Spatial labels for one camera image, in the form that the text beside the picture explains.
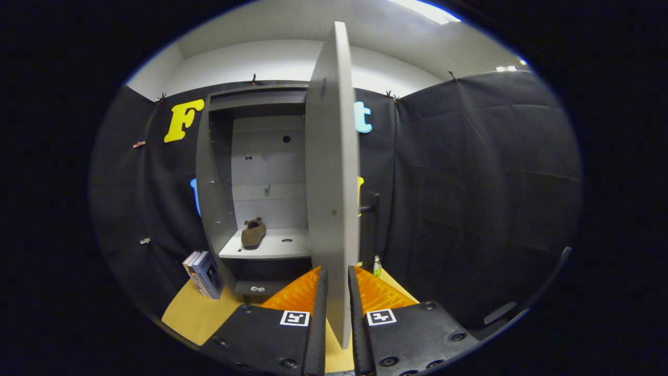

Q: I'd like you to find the beige shoe cabinet door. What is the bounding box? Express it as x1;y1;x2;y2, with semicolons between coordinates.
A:
305;21;361;349

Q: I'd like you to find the brown fuzzy shoe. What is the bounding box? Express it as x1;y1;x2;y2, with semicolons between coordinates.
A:
241;217;267;249

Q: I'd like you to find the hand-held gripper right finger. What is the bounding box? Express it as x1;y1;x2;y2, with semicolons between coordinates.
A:
348;265;481;376

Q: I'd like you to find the black backdrop cloth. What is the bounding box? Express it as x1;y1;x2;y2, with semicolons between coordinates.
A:
89;70;582;335

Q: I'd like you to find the blue boxed book set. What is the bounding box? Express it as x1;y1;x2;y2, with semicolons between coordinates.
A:
183;250;225;300

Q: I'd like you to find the grey shoe cabinet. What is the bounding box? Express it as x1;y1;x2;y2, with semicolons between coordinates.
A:
196;81;314;303

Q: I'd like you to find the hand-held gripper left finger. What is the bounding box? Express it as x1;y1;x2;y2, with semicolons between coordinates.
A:
201;266;328;376

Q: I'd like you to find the long ceiling light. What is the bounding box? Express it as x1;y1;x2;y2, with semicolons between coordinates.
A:
389;0;462;25

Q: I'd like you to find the black door handle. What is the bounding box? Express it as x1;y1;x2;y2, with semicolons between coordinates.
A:
358;190;381;251

